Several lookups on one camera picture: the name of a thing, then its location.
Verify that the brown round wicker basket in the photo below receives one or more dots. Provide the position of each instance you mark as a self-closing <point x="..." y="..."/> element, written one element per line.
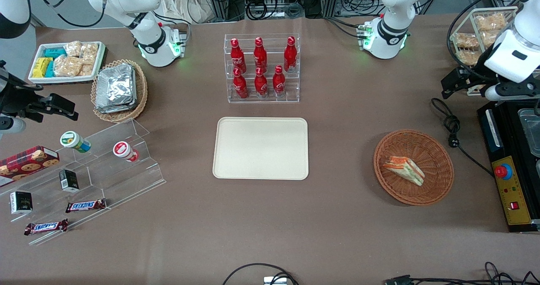
<point x="434" y="184"/>

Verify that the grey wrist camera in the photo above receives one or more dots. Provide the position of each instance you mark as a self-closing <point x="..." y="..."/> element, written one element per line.
<point x="10" y="125"/>
<point x="506" y="92"/>

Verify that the beige canvas bag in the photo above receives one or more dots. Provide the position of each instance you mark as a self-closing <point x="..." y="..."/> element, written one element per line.
<point x="177" y="2"/>

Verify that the clear acrylic tiered stand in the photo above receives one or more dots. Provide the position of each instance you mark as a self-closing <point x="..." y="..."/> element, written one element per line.
<point x="109" y="179"/>

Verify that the silver foil packet stack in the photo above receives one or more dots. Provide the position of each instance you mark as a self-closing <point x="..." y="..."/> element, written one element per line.
<point x="116" y="89"/>

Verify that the clear acrylic bottle rack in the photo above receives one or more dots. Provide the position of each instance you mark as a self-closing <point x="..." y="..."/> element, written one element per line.
<point x="270" y="100"/>

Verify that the bagged fried snack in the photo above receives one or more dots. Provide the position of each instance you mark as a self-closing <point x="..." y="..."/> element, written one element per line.
<point x="466" y="40"/>
<point x="467" y="57"/>
<point x="489" y="22"/>
<point x="490" y="38"/>

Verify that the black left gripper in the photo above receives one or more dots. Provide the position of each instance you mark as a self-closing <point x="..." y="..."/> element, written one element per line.
<point x="475" y="79"/>

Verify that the small grey device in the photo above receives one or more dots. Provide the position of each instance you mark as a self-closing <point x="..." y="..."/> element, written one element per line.
<point x="275" y="281"/>

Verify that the white rectangular snack tray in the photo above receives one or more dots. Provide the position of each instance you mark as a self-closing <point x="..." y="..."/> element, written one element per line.
<point x="36" y="53"/>

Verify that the clear rice cracker bag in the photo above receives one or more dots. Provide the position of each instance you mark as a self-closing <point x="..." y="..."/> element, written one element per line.
<point x="72" y="49"/>
<point x="89" y="53"/>
<point x="67" y="65"/>
<point x="87" y="70"/>

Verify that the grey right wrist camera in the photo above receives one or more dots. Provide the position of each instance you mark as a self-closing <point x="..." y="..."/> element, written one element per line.
<point x="10" y="125"/>

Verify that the clear pan in machine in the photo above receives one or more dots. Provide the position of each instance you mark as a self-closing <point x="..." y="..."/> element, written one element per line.
<point x="530" y="129"/>

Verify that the green lid yogurt cup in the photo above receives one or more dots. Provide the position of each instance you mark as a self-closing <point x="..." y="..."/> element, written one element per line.
<point x="74" y="141"/>

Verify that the red emergency stop button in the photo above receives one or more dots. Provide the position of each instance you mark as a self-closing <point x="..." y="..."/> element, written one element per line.
<point x="501" y="171"/>

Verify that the teal snack packet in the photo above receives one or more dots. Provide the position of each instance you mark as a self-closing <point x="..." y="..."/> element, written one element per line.
<point x="50" y="70"/>
<point x="55" y="52"/>

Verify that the red lid yogurt cup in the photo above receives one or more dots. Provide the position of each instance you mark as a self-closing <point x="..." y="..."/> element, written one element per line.
<point x="123" y="150"/>

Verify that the black machine with yellow panel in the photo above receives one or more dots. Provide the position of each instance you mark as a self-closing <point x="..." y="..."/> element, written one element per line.
<point x="512" y="205"/>

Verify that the yellow snack packet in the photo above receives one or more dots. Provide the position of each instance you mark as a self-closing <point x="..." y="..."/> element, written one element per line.
<point x="41" y="68"/>

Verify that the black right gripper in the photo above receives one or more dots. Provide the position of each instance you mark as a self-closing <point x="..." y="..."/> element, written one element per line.
<point x="17" y="100"/>

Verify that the small black carton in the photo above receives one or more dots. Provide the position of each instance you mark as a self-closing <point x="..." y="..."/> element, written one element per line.
<point x="21" y="202"/>
<point x="68" y="181"/>

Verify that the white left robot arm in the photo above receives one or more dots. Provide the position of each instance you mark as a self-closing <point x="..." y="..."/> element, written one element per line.
<point x="390" y="32"/>

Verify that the red cola bottle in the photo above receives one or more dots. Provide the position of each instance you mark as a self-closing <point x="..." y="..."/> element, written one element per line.
<point x="240" y="87"/>
<point x="260" y="55"/>
<point x="290" y="55"/>
<point x="237" y="57"/>
<point x="279" y="83"/>
<point x="261" y="84"/>

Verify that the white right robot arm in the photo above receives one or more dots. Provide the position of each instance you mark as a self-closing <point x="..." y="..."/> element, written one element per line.
<point x="152" y="36"/>

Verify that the beige plastic serving tray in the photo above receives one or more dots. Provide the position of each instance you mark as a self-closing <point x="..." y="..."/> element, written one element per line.
<point x="260" y="148"/>

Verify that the snickers chocolate bar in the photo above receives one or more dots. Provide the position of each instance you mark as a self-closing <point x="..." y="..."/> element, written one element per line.
<point x="45" y="227"/>
<point x="85" y="205"/>

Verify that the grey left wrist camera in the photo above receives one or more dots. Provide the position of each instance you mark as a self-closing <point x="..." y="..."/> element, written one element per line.
<point x="506" y="92"/>

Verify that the tan oval wicker basket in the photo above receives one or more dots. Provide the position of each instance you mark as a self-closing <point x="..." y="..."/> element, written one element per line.
<point x="141" y="93"/>

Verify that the triangle sandwich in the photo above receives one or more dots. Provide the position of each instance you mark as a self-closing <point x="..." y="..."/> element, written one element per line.
<point x="405" y="170"/>

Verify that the red plaid cookie box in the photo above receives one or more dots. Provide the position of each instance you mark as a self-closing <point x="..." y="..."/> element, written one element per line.
<point x="25" y="162"/>

